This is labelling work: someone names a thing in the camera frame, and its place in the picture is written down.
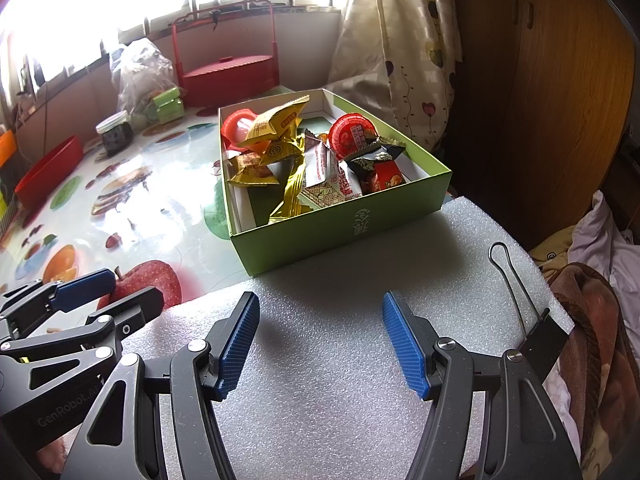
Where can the black red candy packet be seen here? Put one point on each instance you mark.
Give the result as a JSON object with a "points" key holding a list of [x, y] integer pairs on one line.
{"points": [[392, 149], [380, 177]]}

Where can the brown blanket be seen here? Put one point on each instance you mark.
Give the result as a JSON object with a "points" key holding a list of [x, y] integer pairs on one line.
{"points": [[595, 335]]}

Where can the cream patterned curtain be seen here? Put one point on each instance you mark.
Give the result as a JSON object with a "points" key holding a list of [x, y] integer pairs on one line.
{"points": [[410, 35]]}

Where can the white cloth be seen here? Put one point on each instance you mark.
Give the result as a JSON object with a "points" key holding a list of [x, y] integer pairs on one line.
{"points": [[610, 245]]}

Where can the clear plastic bag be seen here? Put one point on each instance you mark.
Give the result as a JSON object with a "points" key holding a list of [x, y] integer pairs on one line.
{"points": [[140, 75]]}

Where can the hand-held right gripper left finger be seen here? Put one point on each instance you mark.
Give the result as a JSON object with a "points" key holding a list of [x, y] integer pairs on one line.
{"points": [[237, 345]]}

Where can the pink jelly cup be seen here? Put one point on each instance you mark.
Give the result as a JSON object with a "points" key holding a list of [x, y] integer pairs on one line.
{"points": [[350, 135], [237, 127]]}

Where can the yellow orange snack packet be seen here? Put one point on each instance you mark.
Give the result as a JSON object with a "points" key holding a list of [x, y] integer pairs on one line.
{"points": [[272, 122]]}

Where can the gold packet with red label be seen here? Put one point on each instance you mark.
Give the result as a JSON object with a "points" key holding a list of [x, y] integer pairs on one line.
{"points": [[252, 172]]}

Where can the white red patterned packet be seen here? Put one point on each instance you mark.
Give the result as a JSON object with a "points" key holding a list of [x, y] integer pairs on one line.
{"points": [[327, 180]]}

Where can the long gold snack packet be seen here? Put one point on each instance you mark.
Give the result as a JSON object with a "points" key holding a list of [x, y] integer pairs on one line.
{"points": [[292, 195]]}

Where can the clear jar with dark contents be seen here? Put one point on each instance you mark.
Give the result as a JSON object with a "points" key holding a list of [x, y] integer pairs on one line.
{"points": [[116, 137]]}

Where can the green cardboard box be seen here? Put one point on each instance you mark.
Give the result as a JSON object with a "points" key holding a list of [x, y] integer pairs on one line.
{"points": [[325, 235]]}

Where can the wooden cabinet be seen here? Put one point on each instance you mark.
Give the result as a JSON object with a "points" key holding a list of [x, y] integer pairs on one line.
{"points": [[540, 85]]}

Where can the black binder clip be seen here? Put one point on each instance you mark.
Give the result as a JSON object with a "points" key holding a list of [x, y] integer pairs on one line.
{"points": [[542, 340]]}

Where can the white foam sheet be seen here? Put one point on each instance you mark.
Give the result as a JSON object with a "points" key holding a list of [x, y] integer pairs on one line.
{"points": [[325, 310]]}

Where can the red oval bowl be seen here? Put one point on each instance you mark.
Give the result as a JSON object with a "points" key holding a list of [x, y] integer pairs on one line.
{"points": [[50, 170]]}

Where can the orange box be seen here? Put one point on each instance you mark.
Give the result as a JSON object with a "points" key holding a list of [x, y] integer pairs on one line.
{"points": [[6, 150]]}

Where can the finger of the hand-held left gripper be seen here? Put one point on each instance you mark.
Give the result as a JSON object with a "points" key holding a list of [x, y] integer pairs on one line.
{"points": [[135, 310], [82, 287]]}

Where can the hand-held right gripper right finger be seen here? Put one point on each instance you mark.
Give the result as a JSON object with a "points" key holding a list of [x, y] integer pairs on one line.
{"points": [[405, 345]]}

